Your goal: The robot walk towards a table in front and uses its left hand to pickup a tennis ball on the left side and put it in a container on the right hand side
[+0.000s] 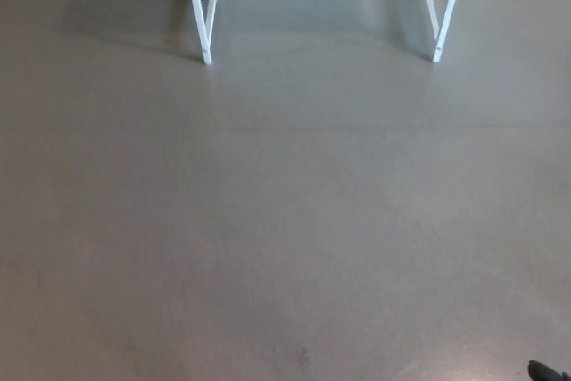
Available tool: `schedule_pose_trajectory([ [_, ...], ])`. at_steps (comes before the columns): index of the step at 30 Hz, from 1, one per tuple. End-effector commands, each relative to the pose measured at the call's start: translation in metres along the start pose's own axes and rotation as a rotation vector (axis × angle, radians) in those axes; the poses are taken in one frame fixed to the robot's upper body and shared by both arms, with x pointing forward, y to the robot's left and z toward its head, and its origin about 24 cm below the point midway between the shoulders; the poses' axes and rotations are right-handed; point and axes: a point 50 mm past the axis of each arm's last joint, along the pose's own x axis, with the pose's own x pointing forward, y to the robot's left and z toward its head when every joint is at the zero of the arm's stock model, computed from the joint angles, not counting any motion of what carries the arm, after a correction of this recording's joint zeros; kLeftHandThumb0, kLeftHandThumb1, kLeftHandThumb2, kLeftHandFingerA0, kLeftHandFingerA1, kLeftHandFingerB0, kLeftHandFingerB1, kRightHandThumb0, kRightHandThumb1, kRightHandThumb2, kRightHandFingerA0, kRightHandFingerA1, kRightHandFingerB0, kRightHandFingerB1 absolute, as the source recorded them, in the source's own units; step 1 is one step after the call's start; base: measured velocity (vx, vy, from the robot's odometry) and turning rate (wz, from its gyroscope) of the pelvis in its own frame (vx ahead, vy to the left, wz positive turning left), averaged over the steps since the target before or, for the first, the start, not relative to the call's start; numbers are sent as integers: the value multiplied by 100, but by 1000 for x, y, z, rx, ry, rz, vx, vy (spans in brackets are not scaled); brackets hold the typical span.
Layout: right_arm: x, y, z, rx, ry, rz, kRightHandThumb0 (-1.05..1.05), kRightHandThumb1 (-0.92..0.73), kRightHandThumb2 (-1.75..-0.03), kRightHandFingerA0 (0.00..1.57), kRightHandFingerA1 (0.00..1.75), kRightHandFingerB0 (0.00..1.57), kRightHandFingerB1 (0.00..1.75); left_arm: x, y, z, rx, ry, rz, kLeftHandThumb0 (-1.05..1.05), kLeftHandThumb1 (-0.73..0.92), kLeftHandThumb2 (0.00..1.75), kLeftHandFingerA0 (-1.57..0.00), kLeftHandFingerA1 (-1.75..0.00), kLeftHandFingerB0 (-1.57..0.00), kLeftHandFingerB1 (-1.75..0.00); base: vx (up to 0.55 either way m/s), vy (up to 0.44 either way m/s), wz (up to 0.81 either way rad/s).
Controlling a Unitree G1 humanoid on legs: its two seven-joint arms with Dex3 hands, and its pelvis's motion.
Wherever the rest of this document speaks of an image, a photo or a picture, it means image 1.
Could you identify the white metal table leg frame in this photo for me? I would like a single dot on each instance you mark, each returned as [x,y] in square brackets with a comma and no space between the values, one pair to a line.
[445,19]
[201,19]

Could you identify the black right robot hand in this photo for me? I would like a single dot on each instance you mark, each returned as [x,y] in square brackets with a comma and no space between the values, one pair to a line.
[546,372]

